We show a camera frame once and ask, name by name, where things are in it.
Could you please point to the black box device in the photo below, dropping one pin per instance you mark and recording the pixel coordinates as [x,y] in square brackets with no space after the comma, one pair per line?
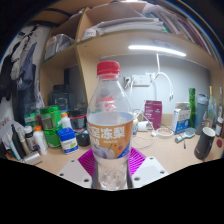
[61,97]

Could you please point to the flat round red coaster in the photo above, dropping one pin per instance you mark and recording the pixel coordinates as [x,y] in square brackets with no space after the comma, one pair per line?
[219,143]

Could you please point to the silver tape roll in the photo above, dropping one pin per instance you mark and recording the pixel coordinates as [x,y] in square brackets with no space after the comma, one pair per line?
[32,158]

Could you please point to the clear drink bottle red cap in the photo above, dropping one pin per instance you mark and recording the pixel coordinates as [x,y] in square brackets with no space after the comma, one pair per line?
[110,133]

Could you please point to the magenta pouch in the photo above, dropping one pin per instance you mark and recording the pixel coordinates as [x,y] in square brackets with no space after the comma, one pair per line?
[153,113]

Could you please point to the hanging dark clothes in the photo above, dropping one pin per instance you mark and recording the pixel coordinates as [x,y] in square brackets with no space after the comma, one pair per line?
[23,66]

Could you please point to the black jar red label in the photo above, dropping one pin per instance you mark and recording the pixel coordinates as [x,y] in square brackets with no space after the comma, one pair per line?
[78,119]

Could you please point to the white wall power outlet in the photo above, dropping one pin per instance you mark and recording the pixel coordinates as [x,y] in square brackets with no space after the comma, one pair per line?
[141,80]

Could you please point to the green glass bottle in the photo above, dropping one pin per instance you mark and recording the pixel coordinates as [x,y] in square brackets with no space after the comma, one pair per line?
[192,106]

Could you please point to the clear glass bottle white cap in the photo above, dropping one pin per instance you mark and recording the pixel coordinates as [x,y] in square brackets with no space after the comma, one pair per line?
[220,110]

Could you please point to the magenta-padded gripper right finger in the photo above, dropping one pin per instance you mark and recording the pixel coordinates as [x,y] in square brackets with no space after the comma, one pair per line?
[148,170]

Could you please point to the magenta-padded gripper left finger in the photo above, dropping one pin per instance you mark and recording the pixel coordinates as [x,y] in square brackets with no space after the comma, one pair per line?
[74,171]

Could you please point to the gold-capped glass bottle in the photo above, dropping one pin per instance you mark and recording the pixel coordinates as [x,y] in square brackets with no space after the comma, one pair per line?
[212,106]

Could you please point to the black mug white inside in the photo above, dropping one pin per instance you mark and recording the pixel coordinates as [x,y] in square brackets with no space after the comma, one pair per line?
[204,143]

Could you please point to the teal hand brush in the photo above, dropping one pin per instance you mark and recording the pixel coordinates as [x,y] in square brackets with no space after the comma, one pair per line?
[188,133]

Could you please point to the white LED light bar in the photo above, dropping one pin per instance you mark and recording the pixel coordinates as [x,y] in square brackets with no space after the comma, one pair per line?
[156,50]

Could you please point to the green plastic jar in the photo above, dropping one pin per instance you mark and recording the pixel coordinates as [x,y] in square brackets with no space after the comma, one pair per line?
[50,117]
[53,138]

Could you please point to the white bottle orange cap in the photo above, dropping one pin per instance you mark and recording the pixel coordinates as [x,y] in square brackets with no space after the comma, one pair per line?
[66,120]
[40,141]

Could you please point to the grey shaker bottle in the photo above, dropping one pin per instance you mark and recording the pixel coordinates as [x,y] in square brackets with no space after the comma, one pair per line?
[201,115]

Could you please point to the blue and white carton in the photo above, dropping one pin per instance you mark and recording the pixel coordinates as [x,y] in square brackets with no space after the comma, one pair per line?
[181,118]

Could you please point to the white jar blue lid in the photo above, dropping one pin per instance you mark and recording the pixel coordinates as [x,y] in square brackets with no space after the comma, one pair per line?
[68,141]

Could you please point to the round white compact dish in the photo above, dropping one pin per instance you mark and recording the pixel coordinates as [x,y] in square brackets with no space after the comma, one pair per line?
[164,132]

